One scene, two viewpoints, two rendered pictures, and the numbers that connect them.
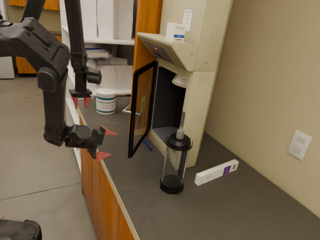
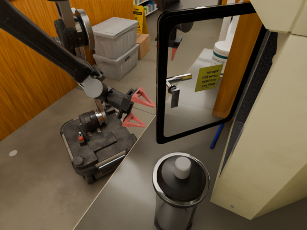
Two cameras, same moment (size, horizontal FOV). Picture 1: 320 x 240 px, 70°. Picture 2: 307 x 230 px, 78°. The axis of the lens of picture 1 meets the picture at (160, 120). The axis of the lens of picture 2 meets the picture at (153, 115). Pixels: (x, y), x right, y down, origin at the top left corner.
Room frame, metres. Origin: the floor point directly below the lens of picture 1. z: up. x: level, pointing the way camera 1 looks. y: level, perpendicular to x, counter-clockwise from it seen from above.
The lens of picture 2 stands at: (0.62, -0.21, 1.49)
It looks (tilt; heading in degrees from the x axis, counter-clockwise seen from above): 43 degrees down; 57
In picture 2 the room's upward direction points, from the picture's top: straight up
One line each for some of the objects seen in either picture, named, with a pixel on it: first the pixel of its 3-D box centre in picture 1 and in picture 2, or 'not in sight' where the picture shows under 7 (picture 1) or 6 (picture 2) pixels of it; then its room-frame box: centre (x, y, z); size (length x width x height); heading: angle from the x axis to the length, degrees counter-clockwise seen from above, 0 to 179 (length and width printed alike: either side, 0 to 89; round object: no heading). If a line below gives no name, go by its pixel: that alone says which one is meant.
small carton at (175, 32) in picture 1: (175, 32); not in sight; (0.92, -0.02, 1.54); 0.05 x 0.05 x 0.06; 35
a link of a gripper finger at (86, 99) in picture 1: (82, 100); not in sight; (1.12, 0.42, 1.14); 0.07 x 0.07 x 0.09; 38
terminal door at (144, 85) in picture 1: (142, 107); (206, 84); (0.99, 0.09, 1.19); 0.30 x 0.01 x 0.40; 169
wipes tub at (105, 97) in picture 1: (105, 101); not in sight; (1.46, 0.39, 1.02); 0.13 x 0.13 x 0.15
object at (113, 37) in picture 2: not in sight; (115, 37); (1.61, 2.26, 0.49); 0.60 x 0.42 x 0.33; 30
